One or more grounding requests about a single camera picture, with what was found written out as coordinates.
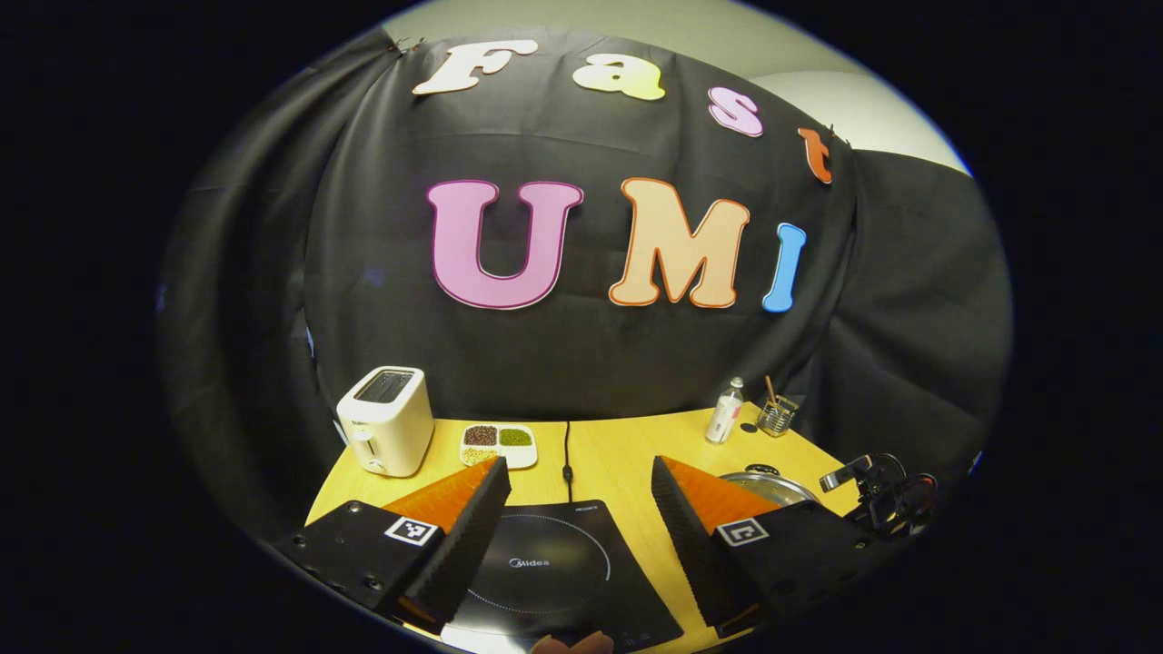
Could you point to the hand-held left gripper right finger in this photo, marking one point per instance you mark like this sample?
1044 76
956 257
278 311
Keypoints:
686 545

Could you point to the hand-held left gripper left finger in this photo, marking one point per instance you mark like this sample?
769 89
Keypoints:
468 545

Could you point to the black induction cooktop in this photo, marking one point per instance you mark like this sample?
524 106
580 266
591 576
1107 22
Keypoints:
554 554

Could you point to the white divided dish of beans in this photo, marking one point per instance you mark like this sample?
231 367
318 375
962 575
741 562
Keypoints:
498 445

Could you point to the clear plastic bottle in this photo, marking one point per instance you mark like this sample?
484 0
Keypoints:
724 416

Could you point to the small glass cup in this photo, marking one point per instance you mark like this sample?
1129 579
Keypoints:
778 418

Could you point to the white toaster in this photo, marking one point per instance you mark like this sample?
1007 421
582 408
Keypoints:
386 422

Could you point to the wooden stick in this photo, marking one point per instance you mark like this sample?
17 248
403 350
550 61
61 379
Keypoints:
770 389

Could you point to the black backdrop cloth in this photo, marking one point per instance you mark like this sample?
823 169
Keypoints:
581 363

